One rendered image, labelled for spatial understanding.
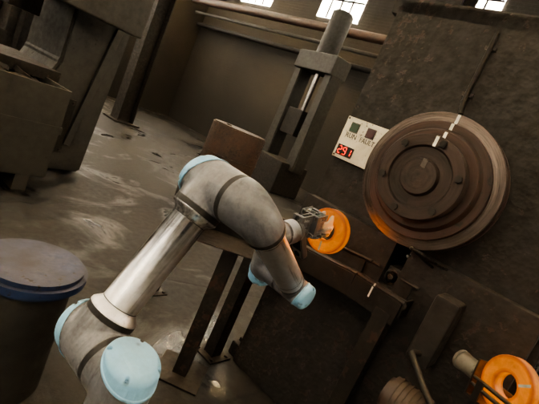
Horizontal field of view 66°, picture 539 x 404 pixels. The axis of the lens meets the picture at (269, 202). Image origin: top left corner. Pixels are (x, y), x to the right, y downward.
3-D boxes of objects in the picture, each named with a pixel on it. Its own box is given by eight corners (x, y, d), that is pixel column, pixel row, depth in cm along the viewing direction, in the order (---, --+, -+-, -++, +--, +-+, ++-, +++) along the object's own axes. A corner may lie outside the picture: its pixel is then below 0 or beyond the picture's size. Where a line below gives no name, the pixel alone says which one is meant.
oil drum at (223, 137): (212, 197, 489) (241, 127, 473) (245, 220, 454) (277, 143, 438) (172, 191, 443) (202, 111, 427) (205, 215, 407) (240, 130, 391)
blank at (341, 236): (319, 203, 149) (314, 201, 146) (357, 217, 139) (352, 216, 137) (305, 244, 150) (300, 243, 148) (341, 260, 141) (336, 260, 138)
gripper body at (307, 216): (330, 215, 133) (306, 221, 124) (323, 239, 136) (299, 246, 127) (313, 205, 137) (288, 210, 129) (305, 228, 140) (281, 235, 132)
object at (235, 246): (156, 344, 184) (216, 196, 171) (210, 369, 183) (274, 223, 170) (136, 369, 164) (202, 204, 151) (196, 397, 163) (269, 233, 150)
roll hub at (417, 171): (369, 199, 148) (405, 125, 143) (443, 236, 131) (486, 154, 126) (362, 197, 144) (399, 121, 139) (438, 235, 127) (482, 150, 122)
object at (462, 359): (464, 369, 128) (472, 351, 127) (485, 386, 119) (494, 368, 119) (448, 365, 126) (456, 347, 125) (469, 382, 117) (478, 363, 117)
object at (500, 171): (350, 214, 163) (403, 101, 155) (466, 276, 135) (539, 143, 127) (342, 212, 158) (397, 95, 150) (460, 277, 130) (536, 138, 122)
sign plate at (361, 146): (334, 155, 181) (351, 116, 178) (384, 178, 166) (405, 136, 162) (330, 154, 179) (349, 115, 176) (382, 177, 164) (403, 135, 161)
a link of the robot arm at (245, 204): (286, 189, 81) (324, 289, 120) (249, 166, 88) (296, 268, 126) (245, 231, 78) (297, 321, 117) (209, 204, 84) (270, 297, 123)
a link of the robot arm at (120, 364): (99, 445, 75) (126, 385, 72) (66, 392, 82) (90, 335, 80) (153, 422, 85) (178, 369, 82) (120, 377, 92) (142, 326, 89)
